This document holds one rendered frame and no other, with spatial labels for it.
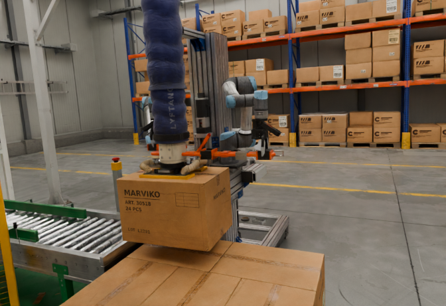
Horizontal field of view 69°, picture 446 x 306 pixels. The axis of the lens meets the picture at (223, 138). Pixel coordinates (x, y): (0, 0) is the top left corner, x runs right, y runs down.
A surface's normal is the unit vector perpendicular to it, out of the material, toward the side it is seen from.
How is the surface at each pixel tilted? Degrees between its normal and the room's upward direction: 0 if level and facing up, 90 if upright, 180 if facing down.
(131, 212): 89
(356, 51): 87
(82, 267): 90
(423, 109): 90
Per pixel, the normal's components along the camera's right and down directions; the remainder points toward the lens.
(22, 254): -0.39, 0.15
